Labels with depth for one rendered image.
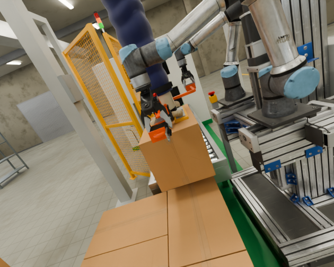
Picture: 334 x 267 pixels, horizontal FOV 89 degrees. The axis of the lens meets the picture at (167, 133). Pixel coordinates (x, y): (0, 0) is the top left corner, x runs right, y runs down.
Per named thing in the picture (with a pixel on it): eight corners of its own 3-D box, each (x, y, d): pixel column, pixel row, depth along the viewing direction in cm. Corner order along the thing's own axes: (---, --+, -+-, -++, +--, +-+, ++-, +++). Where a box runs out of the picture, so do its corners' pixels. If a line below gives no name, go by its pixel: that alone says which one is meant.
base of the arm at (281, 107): (283, 103, 92) (280, 85, 89) (306, 108, 78) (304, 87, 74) (256, 113, 93) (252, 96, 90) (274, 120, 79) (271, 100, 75)
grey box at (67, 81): (80, 100, 206) (67, 76, 196) (84, 98, 205) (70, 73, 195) (72, 103, 187) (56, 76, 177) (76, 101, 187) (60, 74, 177)
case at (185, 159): (163, 153, 177) (148, 118, 164) (200, 140, 172) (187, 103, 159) (161, 192, 121) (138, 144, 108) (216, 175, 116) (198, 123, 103)
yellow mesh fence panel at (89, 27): (129, 179, 294) (58, 54, 223) (133, 175, 300) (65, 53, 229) (166, 187, 235) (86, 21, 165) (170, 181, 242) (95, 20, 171)
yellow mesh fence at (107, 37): (163, 140, 391) (121, 45, 320) (167, 139, 390) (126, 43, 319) (163, 168, 282) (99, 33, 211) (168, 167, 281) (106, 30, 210)
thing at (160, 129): (154, 135, 80) (149, 126, 78) (168, 130, 79) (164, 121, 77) (152, 143, 72) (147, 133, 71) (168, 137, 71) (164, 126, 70)
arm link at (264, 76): (281, 86, 87) (278, 59, 82) (299, 89, 74) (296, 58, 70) (257, 95, 89) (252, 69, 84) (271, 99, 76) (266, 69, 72)
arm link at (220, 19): (251, 6, 101) (185, 59, 126) (249, 9, 110) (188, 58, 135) (241, -13, 99) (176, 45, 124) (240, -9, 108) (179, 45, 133)
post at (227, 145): (230, 170, 217) (208, 96, 183) (236, 168, 216) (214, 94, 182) (233, 173, 210) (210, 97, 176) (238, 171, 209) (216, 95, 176)
